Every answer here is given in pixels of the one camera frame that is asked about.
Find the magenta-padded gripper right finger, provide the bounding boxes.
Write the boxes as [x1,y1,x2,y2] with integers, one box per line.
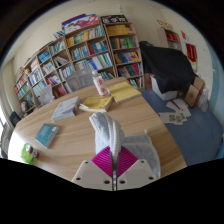
[114,145,158,192]

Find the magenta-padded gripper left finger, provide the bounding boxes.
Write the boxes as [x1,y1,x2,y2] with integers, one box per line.
[70,145,115,192]

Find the white-grey knitted towel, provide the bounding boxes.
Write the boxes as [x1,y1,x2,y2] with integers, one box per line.
[88,111,162,179]

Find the teal book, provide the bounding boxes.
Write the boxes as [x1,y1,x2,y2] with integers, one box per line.
[34,122,61,149]

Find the green plastic bag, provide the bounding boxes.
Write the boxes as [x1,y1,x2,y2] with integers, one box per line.
[20,143,35,164]

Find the grey-blue book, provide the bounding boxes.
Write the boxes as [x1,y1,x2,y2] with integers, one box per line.
[50,96,81,123]

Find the papers on floor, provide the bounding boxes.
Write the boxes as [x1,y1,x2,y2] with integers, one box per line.
[158,98,193,126]

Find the small yellow book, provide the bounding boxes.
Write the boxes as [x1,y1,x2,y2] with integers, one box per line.
[79,95,114,113]

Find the white storage box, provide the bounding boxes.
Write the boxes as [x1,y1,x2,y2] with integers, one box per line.
[149,75,179,102]

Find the white bottle with red print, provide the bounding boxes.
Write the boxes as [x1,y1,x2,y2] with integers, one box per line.
[91,69,110,98]

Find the translucent grey chair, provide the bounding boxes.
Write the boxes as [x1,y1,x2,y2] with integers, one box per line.
[64,67,95,93]
[39,84,55,105]

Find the black office chair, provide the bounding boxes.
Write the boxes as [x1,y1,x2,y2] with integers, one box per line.
[8,110,23,129]

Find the clear plastic bag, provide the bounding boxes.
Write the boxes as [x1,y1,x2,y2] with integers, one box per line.
[198,88,211,113]

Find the brown cardboard box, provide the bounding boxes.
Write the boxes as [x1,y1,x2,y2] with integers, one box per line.
[184,77,206,108]

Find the black cloth cover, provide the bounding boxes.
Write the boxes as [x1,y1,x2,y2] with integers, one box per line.
[138,40,198,95]

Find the wooden bookshelf unit with books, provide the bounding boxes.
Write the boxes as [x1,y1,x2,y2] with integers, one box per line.
[13,13,145,113]

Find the red hanging banner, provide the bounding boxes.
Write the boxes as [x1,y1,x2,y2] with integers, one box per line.
[185,43,198,63]

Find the small wooden wall shelf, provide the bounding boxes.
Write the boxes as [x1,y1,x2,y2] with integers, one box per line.
[157,26,183,51]

